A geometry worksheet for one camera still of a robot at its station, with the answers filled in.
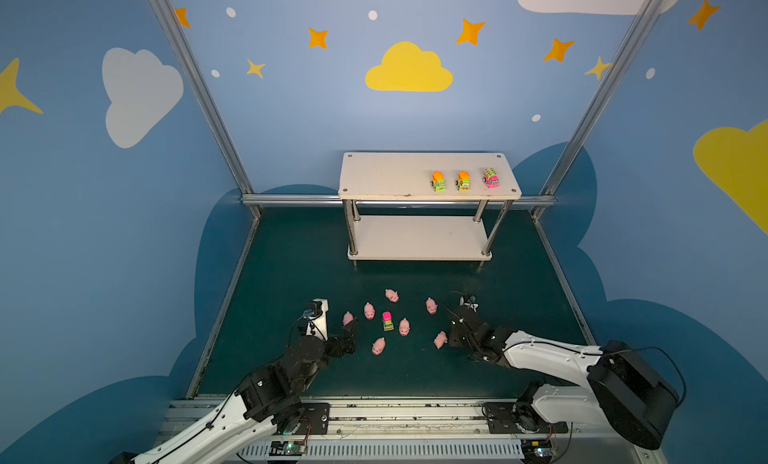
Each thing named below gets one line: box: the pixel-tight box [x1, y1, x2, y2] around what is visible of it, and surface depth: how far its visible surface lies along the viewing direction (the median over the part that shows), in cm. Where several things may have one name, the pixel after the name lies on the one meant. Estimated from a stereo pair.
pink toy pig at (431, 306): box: [426, 297, 438, 315], surface depth 95 cm
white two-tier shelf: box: [338, 152, 523, 261], surface depth 87 cm
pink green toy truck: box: [382, 311, 395, 332], surface depth 92 cm
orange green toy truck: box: [455, 171, 471, 191], surface depth 80 cm
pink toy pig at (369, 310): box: [364, 302, 376, 320], surface depth 94 cm
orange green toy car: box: [430, 171, 446, 192], surface depth 80 cm
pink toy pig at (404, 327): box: [399, 317, 411, 337], surface depth 90 cm
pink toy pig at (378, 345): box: [372, 337, 386, 355], surface depth 87 cm
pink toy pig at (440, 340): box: [434, 331, 448, 349], surface depth 88 cm
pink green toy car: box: [483, 167, 501, 189], surface depth 81 cm
